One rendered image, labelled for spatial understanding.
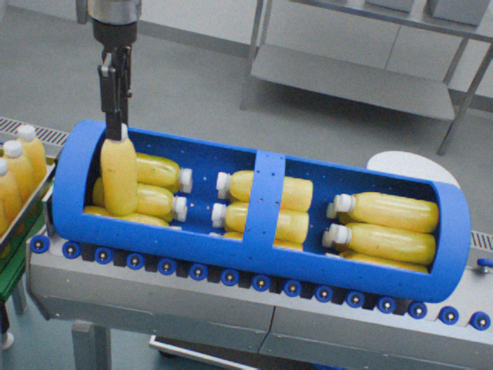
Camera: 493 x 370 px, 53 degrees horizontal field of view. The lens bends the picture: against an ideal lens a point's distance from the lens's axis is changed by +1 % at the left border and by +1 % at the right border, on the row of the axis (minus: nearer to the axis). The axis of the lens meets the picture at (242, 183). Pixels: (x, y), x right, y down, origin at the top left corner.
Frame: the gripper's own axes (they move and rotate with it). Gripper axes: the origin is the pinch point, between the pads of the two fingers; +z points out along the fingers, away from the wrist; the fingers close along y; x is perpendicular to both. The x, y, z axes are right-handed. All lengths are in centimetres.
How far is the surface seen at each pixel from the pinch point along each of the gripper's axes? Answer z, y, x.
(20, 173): 26.7, 9.3, 27.0
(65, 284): 45.0, -7.0, 11.0
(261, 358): 117, 28, -47
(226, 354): 117, 28, -33
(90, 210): 22.9, -2.9, 5.4
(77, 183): 13.7, -5.3, 6.9
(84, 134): 8.3, 4.4, 8.6
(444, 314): 35, -5, -79
